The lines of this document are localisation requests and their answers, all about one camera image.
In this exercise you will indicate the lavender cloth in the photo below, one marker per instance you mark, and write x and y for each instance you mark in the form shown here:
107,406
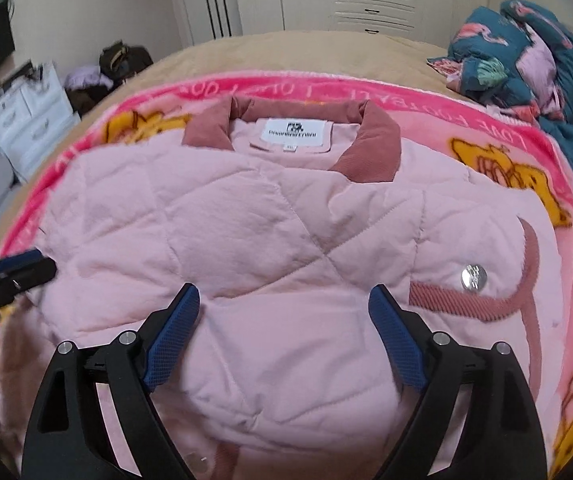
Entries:
84,77

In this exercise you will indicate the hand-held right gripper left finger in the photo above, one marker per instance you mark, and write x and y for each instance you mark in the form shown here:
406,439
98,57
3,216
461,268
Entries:
171,332

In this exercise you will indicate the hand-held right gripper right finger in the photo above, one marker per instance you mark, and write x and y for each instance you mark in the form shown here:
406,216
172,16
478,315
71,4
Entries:
396,335

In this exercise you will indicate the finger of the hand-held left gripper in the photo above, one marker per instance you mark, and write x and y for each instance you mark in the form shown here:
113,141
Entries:
16,260
34,275

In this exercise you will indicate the white drawer cabinet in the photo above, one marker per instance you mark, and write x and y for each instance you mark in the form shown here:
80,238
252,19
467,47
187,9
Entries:
26,120

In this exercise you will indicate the dark brown bag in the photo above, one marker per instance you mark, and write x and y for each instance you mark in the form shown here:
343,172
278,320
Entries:
126,60

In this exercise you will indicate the pink printed blanket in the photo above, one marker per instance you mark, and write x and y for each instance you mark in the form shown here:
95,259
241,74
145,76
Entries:
516,125

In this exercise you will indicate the blue flamingo print quilt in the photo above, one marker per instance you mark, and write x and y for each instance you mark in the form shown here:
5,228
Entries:
531,60

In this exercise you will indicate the pink quilted jacket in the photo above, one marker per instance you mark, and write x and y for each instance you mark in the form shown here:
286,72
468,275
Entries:
266,240

